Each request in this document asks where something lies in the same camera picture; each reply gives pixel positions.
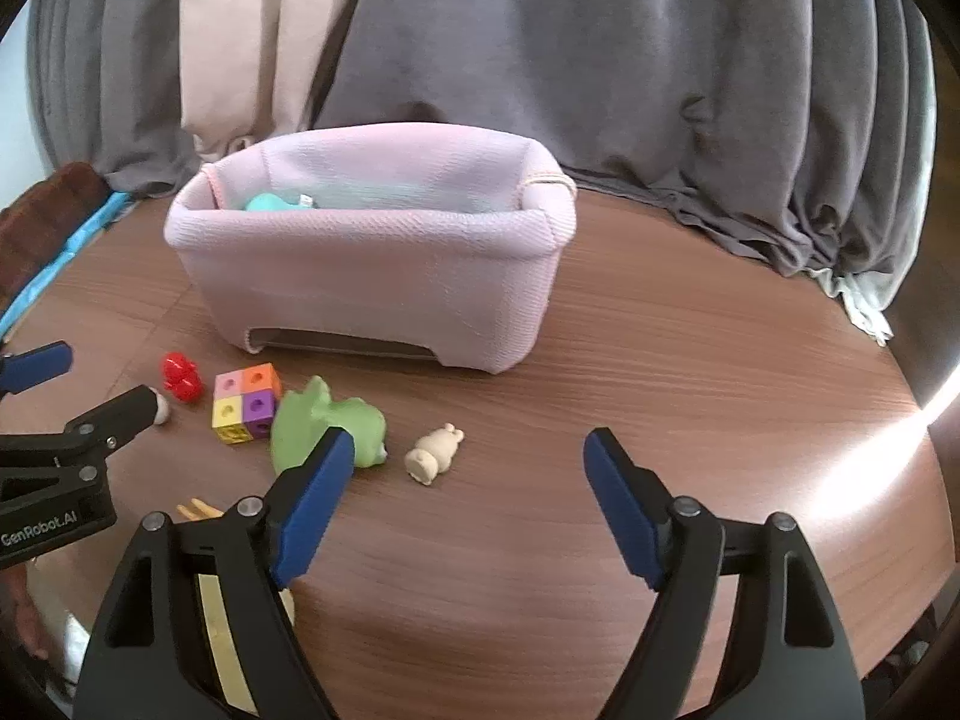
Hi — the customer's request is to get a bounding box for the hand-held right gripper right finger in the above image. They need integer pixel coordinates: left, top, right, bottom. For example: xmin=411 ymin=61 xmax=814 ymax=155
xmin=583 ymin=427 xmax=867 ymax=720

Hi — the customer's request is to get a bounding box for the multicoloured cube block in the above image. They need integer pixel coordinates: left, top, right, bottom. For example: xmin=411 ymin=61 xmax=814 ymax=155
xmin=211 ymin=364 xmax=282 ymax=447

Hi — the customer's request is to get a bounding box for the red round toy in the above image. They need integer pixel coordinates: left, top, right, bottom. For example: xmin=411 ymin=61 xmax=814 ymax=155
xmin=163 ymin=351 xmax=205 ymax=402

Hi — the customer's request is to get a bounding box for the small beige toy figure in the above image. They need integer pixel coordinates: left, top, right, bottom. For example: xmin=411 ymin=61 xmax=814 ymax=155
xmin=405 ymin=424 xmax=466 ymax=485

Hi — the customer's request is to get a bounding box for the pale pink curtain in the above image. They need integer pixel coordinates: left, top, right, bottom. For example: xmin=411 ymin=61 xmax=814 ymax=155
xmin=178 ymin=0 xmax=376 ymax=162

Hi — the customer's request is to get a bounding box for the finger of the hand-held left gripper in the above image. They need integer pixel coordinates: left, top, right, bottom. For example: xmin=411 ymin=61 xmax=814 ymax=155
xmin=0 ymin=385 xmax=158 ymax=500
xmin=0 ymin=341 xmax=74 ymax=396

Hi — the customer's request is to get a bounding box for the grey curtain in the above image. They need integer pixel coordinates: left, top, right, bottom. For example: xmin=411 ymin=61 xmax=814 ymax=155
xmin=311 ymin=0 xmax=938 ymax=316
xmin=26 ymin=0 xmax=207 ymax=200

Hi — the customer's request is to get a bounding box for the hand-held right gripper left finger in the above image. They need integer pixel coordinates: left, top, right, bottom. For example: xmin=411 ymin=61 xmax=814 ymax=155
xmin=71 ymin=426 xmax=356 ymax=720

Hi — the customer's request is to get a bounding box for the yellow-green plush duck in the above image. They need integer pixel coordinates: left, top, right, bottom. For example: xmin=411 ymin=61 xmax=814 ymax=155
xmin=176 ymin=499 xmax=297 ymax=713

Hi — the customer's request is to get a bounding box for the white sheer curtain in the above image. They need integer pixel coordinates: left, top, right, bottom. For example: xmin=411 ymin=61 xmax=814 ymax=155
xmin=814 ymin=262 xmax=895 ymax=346

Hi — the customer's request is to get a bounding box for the teal star plush cushion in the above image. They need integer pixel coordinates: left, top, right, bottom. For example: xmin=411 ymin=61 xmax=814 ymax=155
xmin=244 ymin=191 xmax=316 ymax=215

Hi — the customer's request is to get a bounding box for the pink fabric basket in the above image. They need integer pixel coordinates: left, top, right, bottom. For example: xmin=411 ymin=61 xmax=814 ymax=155
xmin=163 ymin=122 xmax=578 ymax=374

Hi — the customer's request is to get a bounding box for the green frog toy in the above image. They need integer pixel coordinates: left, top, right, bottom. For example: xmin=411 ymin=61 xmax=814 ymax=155
xmin=268 ymin=375 xmax=389 ymax=475

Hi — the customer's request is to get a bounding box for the person's left hand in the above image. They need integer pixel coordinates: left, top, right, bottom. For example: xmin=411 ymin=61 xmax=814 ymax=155
xmin=7 ymin=566 xmax=53 ymax=662

